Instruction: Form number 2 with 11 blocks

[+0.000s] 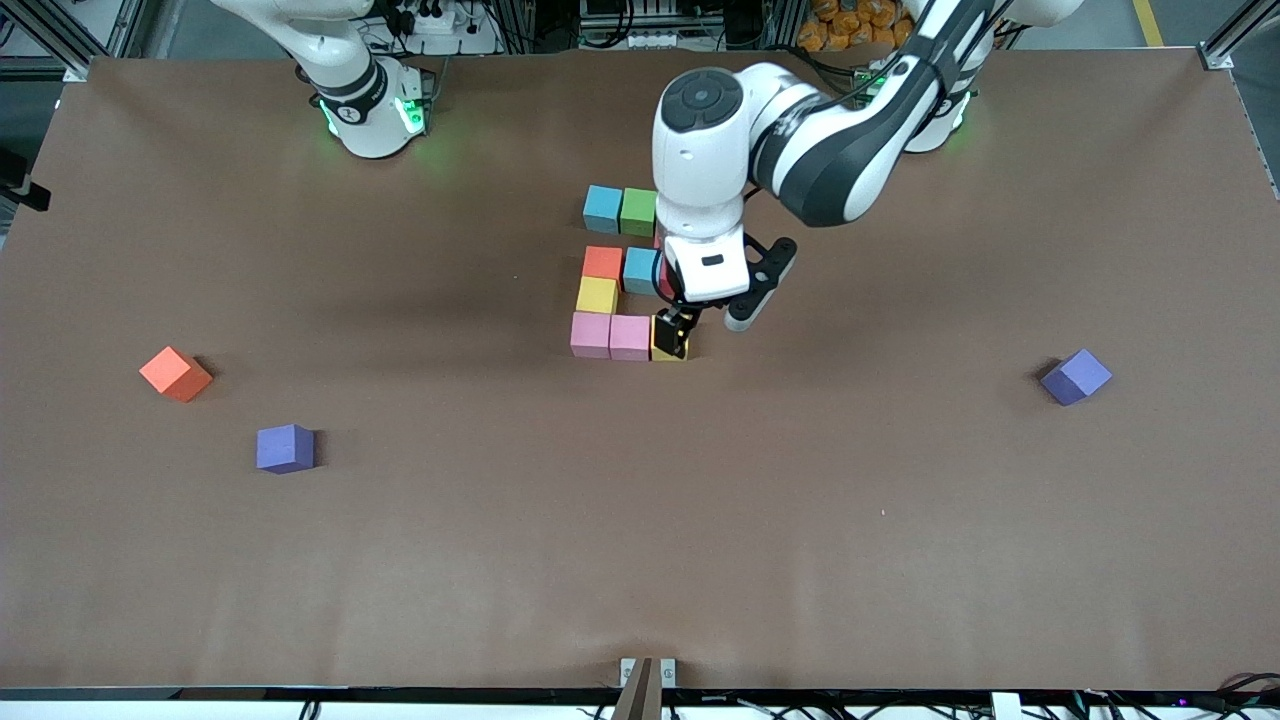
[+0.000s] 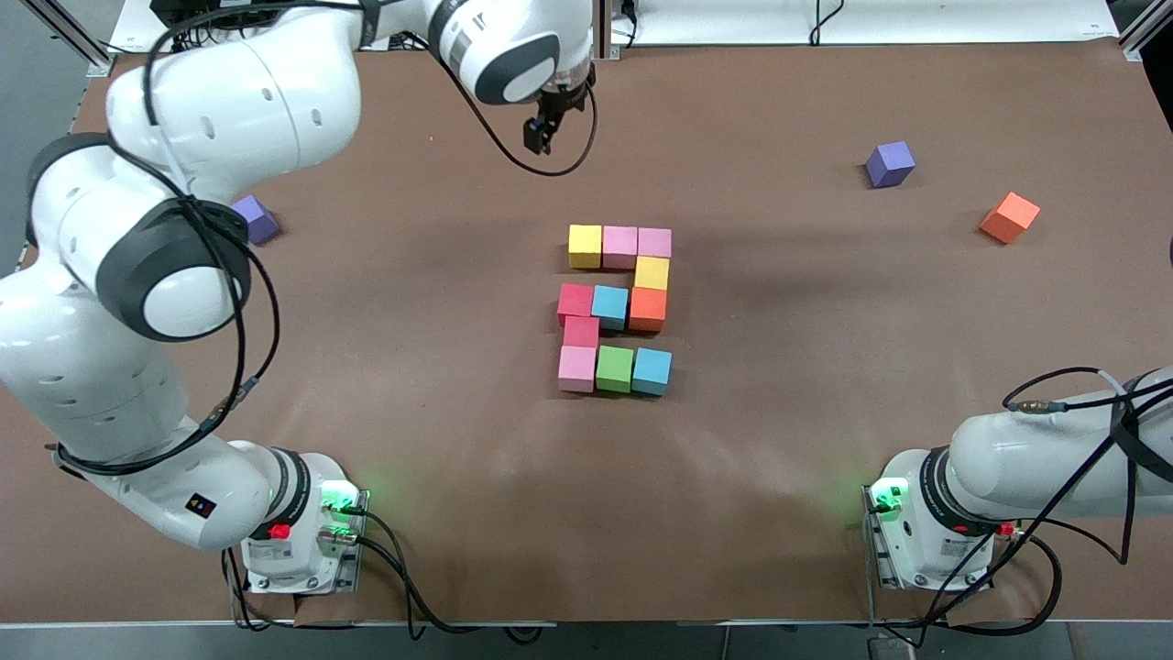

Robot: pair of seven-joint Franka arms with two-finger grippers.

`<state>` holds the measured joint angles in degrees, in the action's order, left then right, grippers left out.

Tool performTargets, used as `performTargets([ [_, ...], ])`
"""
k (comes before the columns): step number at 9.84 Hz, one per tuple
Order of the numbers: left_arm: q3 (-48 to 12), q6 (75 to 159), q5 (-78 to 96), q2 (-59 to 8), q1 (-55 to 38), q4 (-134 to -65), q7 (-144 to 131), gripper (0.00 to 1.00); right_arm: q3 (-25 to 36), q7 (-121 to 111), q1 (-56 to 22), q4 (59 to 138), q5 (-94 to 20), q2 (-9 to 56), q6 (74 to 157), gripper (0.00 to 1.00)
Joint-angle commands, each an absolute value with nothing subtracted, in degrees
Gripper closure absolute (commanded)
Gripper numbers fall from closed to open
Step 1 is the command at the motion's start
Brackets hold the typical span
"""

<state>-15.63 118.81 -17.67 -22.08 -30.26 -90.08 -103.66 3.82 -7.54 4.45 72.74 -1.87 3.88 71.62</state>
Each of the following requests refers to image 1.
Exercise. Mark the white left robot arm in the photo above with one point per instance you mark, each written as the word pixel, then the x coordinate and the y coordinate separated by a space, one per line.
pixel 700 150

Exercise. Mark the aluminium frame profile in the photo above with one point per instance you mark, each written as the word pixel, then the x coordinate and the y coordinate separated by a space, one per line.
pixel 1225 50
pixel 70 55

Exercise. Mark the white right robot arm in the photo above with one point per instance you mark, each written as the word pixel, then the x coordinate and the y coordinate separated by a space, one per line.
pixel 365 100

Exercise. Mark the green foam cube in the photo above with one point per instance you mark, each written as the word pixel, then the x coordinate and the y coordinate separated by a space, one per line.
pixel 638 212

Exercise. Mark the purple foam cube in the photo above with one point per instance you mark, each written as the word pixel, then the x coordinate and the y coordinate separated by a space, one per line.
pixel 1076 377
pixel 285 448

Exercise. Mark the light pink foam cube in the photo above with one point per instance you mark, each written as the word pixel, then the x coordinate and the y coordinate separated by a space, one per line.
pixel 591 335

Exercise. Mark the orange foam cube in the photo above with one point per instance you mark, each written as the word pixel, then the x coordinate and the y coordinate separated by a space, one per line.
pixel 175 374
pixel 602 263

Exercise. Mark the yellow foam cube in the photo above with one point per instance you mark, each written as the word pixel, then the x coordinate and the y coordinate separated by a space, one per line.
pixel 661 356
pixel 597 296

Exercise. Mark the small white block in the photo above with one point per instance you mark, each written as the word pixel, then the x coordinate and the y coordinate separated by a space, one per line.
pixel 1006 708

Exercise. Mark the light blue foam cube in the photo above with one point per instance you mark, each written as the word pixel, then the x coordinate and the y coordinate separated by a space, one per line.
pixel 640 271
pixel 602 210

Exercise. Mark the background equipment rack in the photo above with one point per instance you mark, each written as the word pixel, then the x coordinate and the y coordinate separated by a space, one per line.
pixel 700 25

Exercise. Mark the bag of orange items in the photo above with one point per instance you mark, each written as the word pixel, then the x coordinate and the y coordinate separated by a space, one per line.
pixel 850 25

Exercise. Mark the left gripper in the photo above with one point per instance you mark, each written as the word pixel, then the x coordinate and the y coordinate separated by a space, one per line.
pixel 675 325

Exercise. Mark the white power strip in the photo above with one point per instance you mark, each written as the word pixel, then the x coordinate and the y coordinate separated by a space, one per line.
pixel 435 22

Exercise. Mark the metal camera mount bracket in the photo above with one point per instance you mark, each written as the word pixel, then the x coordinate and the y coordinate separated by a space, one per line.
pixel 640 695

